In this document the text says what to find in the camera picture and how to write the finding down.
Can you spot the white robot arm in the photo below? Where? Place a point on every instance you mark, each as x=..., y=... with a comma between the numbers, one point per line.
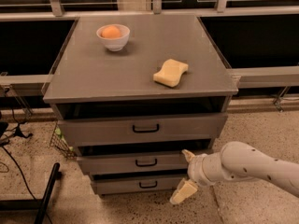
x=235, y=162

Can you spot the orange fruit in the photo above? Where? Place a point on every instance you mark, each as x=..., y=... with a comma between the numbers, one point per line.
x=111, y=32

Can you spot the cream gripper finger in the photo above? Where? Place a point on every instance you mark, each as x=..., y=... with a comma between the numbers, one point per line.
x=185, y=189
x=189, y=156

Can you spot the yellow sponge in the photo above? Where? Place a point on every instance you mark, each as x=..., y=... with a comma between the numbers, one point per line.
x=170, y=73

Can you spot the black stand leg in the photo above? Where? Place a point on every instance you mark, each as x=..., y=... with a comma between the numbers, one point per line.
x=38, y=205

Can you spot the grey drawer cabinet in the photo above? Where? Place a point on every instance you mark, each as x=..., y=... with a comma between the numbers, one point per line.
x=92, y=82

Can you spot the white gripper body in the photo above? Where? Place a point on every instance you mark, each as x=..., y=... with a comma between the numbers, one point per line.
x=195, y=168

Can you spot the metal rail bracket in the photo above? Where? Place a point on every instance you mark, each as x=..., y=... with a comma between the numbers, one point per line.
x=278, y=98

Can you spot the grey drawer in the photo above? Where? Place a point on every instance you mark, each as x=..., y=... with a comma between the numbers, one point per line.
x=129, y=130
x=132, y=163
x=155, y=181

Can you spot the grey bottom drawer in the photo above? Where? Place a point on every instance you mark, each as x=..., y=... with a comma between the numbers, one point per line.
x=155, y=181

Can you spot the grey top drawer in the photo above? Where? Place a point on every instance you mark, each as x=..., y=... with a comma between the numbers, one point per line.
x=129, y=130

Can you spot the white ceramic bowl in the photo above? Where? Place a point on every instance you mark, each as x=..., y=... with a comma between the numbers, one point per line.
x=116, y=44

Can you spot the wire mesh basket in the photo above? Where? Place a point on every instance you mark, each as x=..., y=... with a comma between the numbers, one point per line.
x=58, y=142

